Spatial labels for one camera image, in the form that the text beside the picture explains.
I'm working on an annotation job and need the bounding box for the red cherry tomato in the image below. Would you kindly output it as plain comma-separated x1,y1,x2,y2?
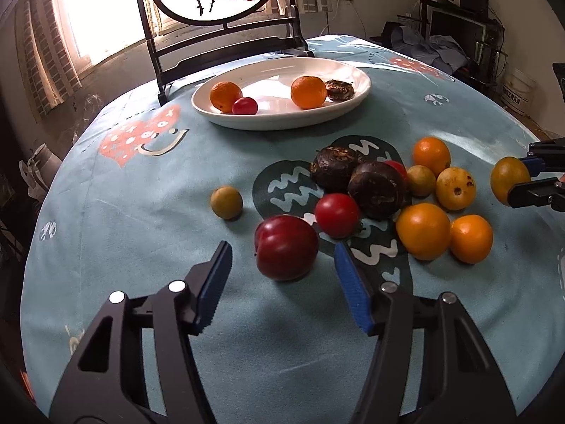
384,160,409,182
232,96,258,116

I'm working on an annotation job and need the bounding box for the black shelf with monitor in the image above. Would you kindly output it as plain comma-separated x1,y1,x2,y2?
419,0,506,89

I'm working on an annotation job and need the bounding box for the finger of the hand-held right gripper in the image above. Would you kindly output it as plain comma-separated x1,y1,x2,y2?
520,138,565,174
507,176,565,212

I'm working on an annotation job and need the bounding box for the spotted yellow loquat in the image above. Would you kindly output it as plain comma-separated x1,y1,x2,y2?
435,167,477,211

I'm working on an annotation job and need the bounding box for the dark red plum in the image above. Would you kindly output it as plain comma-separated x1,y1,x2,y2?
254,214,319,282

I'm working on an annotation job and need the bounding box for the large orange mandarin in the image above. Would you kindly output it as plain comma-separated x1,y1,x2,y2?
396,202,452,261

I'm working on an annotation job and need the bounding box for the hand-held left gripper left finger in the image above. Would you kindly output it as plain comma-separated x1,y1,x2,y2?
48,241,233,424

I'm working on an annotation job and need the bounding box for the grey clothes heap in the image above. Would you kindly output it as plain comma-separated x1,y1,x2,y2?
382,22,471,73

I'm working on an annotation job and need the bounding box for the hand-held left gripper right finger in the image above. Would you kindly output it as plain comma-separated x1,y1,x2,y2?
334,241,517,424

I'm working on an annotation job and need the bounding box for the white oval plate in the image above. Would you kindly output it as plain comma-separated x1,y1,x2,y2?
191,57,371,131

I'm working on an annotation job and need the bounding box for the dark water chestnut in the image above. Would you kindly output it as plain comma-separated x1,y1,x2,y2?
348,161,408,220
324,79,355,102
310,147,360,194

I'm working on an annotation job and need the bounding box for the small yellow-green citrus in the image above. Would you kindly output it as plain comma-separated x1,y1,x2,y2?
406,165,437,198
210,186,244,220

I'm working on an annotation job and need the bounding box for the white bucket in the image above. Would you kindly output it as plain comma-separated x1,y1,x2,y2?
501,64,537,116

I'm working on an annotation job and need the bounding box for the white kettle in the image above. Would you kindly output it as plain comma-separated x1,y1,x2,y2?
20,141,63,199

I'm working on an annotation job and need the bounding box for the yellow-orange citrus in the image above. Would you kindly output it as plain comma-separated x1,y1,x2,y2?
490,156,531,206

